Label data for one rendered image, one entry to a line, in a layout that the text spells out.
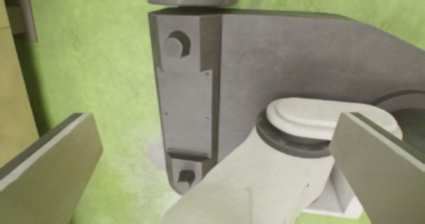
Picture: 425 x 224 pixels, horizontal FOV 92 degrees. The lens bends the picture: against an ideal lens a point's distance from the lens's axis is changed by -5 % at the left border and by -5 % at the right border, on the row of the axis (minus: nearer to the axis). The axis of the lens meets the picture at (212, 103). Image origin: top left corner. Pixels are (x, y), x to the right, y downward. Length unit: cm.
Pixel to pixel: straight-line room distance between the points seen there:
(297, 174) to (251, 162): 6
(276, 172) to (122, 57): 59
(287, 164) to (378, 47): 29
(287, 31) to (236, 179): 29
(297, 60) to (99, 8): 57
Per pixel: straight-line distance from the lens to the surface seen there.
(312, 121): 36
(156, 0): 46
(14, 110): 94
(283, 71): 48
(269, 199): 29
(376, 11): 68
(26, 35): 97
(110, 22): 75
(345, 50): 49
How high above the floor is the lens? 61
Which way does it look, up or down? 60 degrees down
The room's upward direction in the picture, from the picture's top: 160 degrees counter-clockwise
